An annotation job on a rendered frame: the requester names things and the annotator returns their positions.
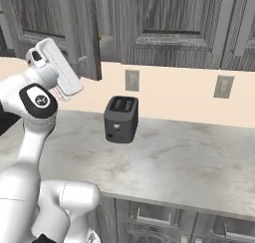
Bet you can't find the grey wood base cabinet door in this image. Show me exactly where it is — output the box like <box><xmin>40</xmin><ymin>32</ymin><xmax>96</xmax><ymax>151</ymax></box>
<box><xmin>87</xmin><ymin>194</ymin><xmax>118</xmax><ymax>243</ymax></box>

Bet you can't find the grey wood wall cabinet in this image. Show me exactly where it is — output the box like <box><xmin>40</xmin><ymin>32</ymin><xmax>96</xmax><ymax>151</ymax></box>
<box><xmin>92</xmin><ymin>0</ymin><xmax>123</xmax><ymax>65</ymax></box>

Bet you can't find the grey drawer handle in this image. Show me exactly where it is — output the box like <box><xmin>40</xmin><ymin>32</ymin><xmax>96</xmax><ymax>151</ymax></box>
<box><xmin>221</xmin><ymin>221</ymin><xmax>255</xmax><ymax>242</ymax></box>
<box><xmin>134</xmin><ymin>207</ymin><xmax>174</xmax><ymax>227</ymax></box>

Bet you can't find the grey wood drawer front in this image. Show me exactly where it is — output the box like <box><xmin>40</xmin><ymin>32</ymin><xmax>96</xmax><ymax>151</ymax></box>
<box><xmin>192</xmin><ymin>211</ymin><xmax>255</xmax><ymax>243</ymax></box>
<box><xmin>115</xmin><ymin>197</ymin><xmax>197</xmax><ymax>243</ymax></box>

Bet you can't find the grey wall outlet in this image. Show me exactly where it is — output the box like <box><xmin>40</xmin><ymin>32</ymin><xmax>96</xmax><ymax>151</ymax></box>
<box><xmin>213</xmin><ymin>74</ymin><xmax>235</xmax><ymax>100</ymax></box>
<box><xmin>125</xmin><ymin>69</ymin><xmax>140</xmax><ymax>93</ymax></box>

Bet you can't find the grey cabinet door handle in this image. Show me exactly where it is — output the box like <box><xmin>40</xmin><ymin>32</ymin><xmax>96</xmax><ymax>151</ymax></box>
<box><xmin>77</xmin><ymin>55</ymin><xmax>90</xmax><ymax>69</ymax></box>

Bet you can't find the dark grey toaster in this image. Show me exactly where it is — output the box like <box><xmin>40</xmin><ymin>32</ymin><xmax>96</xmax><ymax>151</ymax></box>
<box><xmin>103</xmin><ymin>95</ymin><xmax>139</xmax><ymax>144</ymax></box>

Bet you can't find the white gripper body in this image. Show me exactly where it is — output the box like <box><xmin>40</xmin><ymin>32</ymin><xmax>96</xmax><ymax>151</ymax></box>
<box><xmin>34</xmin><ymin>37</ymin><xmax>85</xmax><ymax>98</ymax></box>

